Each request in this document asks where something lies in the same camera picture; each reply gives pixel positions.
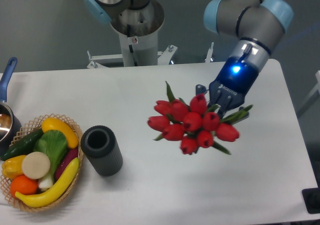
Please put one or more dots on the yellow bell pepper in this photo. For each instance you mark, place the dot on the yellow bell pepper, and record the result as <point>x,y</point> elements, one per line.
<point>12,167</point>

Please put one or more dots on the black device at table edge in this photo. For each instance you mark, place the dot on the black device at table edge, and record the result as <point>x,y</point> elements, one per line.
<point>311,197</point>

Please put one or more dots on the white frame at right edge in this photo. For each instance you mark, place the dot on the white frame at right edge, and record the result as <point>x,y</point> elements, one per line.
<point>310,98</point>

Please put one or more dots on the purple sweet potato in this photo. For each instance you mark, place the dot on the purple sweet potato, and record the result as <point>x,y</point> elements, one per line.
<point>70,155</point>

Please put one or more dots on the orange fruit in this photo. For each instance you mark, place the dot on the orange fruit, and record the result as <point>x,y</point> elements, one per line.
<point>23,185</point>

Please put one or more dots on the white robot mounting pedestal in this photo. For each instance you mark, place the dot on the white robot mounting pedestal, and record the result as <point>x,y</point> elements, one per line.
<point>138,32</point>

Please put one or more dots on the green bok choy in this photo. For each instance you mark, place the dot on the green bok choy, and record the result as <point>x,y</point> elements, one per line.
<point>52,143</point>

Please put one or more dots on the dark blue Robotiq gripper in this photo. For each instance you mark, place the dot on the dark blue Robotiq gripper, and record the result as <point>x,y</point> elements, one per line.
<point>230,87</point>

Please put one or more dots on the yellow squash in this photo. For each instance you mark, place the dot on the yellow squash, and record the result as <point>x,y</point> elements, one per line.
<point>52,123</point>

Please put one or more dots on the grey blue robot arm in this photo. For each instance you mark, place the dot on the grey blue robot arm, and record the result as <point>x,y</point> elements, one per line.
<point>259,25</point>

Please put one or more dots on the dark grey ribbed vase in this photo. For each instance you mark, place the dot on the dark grey ribbed vase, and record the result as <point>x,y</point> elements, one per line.
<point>101,148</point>

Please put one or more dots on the yellow banana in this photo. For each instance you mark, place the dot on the yellow banana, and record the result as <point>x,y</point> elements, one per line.
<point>56,191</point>

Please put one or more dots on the woven wicker basket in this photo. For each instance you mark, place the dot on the woven wicker basket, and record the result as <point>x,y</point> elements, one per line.
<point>27,128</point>

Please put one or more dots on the dark green cucumber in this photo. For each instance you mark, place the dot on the dark green cucumber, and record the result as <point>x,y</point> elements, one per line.
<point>23,146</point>

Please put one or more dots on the blue handled saucepan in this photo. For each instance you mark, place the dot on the blue handled saucepan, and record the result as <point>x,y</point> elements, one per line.
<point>9,123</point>

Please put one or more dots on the red tulip bouquet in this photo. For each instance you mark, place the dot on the red tulip bouquet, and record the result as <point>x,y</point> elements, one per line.
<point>194,125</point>

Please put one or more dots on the beige round disc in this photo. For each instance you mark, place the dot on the beige round disc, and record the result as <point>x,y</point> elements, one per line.
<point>35,165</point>

